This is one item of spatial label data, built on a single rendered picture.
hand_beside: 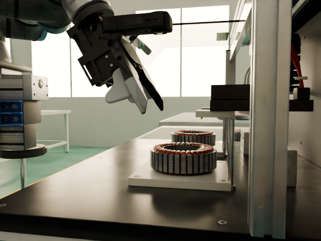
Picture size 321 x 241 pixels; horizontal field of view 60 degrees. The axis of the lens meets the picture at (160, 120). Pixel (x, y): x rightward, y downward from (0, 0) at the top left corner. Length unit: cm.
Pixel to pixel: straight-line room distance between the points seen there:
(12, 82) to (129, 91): 75
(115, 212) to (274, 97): 21
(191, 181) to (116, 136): 516
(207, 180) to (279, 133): 17
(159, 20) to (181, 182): 25
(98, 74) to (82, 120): 533
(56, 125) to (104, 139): 109
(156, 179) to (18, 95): 78
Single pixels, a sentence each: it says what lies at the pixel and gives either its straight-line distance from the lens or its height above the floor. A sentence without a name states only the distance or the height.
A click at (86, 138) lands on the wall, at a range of 581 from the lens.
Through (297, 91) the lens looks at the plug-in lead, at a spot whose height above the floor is 91.
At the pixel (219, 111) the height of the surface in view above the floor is 88.
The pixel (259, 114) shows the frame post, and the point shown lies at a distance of 26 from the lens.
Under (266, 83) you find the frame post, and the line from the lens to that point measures 27.
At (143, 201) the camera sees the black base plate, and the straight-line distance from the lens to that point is 36.
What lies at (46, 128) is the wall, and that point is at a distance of 622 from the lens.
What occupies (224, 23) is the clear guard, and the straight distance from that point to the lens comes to 64.
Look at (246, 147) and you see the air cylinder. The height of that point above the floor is 79.
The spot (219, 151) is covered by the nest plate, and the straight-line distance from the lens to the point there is 65.
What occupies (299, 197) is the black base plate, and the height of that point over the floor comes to 77.
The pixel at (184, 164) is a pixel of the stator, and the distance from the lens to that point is 42.
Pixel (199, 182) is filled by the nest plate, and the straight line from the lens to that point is 41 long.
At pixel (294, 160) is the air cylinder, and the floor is 81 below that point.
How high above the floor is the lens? 89
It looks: 4 degrees down
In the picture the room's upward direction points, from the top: straight up
